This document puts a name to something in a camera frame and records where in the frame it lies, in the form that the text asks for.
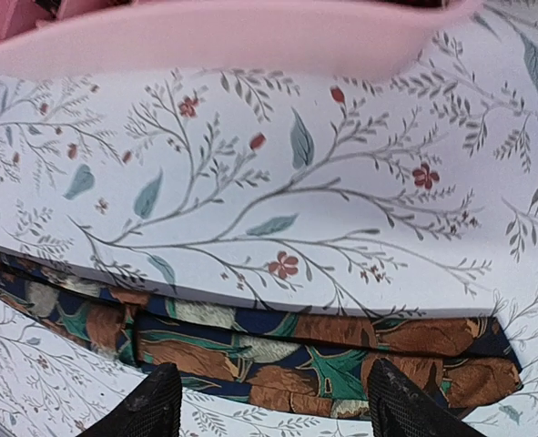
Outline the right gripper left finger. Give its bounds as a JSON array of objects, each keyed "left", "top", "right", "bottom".
[{"left": 79, "top": 363, "right": 182, "bottom": 437}]

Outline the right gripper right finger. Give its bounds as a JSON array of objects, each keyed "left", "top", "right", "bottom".
[{"left": 367, "top": 359, "right": 482, "bottom": 437}]

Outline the brown green patterned tie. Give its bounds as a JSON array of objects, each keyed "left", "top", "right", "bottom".
[{"left": 0, "top": 253, "right": 522, "bottom": 419}]

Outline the floral patterned table mat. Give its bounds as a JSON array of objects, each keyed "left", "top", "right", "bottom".
[{"left": 0, "top": 1, "right": 538, "bottom": 436}]

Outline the pink divided organizer box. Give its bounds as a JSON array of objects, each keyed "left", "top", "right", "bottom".
[{"left": 0, "top": 1, "right": 479, "bottom": 81}]

